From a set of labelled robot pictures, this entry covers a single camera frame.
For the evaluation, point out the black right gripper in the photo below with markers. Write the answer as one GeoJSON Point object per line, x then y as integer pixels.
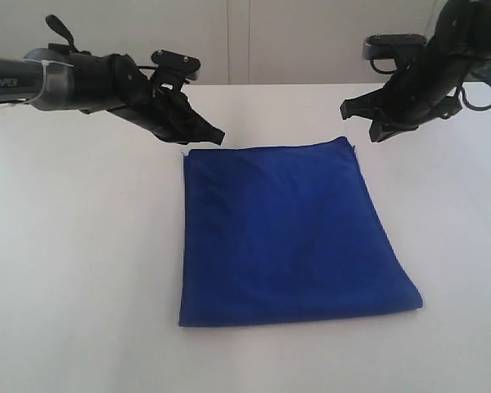
{"type": "Point", "coordinates": [423, 88]}

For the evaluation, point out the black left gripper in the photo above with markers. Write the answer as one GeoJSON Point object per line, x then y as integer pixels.
{"type": "Point", "coordinates": [160, 110]}

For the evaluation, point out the blue towel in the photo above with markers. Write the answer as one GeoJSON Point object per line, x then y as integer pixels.
{"type": "Point", "coordinates": [285, 235]}

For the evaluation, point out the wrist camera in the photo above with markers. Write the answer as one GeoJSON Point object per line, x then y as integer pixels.
{"type": "Point", "coordinates": [392, 46]}
{"type": "Point", "coordinates": [174, 69]}

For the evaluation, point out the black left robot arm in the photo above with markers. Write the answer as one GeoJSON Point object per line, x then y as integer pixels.
{"type": "Point", "coordinates": [61, 78]}

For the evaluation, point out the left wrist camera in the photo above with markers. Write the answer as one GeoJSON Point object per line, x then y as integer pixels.
{"type": "Point", "coordinates": [174, 69]}

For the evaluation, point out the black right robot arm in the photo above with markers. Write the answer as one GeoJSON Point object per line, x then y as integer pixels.
{"type": "Point", "coordinates": [476, 14]}

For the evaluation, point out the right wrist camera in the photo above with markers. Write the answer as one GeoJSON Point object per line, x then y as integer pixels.
{"type": "Point", "coordinates": [392, 46]}

